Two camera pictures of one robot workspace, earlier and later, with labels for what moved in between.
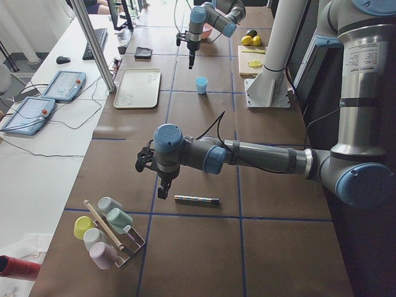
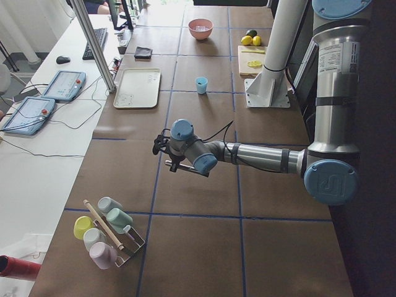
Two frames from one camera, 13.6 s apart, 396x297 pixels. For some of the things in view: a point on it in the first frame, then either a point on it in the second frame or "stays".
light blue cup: (202, 84) stays
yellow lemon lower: (247, 40) stays
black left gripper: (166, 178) -> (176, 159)
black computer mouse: (62, 59) stays
